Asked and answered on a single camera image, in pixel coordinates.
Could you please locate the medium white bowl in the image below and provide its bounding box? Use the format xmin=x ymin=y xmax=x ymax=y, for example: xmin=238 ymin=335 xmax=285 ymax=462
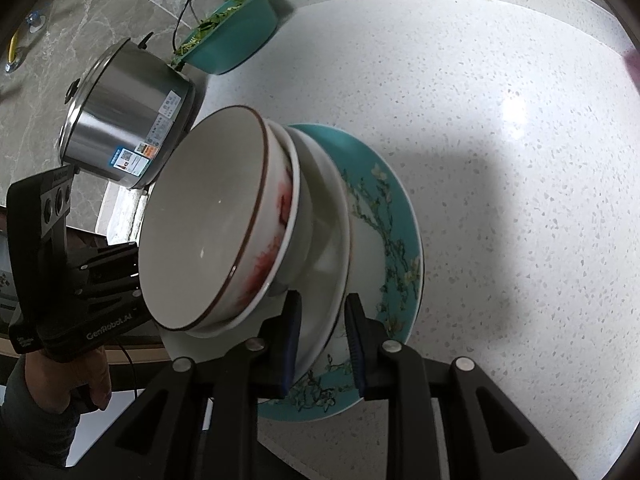
xmin=188 ymin=119 xmax=317 ymax=339

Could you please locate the large white bowl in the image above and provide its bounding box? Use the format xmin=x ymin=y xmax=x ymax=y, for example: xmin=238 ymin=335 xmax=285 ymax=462
xmin=160 ymin=120 xmax=352 ymax=382

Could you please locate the teal floral plate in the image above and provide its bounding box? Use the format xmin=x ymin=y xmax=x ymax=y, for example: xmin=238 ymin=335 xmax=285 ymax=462
xmin=258 ymin=124 xmax=424 ymax=422

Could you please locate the floral small ceramic bowl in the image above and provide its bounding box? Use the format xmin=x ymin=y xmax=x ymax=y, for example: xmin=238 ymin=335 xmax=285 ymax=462
xmin=138 ymin=105 xmax=299 ymax=333

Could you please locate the person's left hand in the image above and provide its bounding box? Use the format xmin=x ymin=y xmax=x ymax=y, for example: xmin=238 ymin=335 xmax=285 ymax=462
xmin=24 ymin=347 xmax=112 ymax=414

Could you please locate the stainless steel rice cooker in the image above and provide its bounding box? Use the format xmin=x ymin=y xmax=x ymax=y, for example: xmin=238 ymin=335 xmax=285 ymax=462
xmin=58 ymin=38 xmax=196 ymax=188

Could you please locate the teal bowl with greens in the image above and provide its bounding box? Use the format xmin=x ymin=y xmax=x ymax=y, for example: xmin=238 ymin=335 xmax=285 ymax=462
xmin=170 ymin=0 xmax=279 ymax=75

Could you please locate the purple plastic basin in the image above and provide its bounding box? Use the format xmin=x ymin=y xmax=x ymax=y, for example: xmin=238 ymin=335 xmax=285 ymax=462
xmin=625 ymin=50 xmax=640 ymax=82

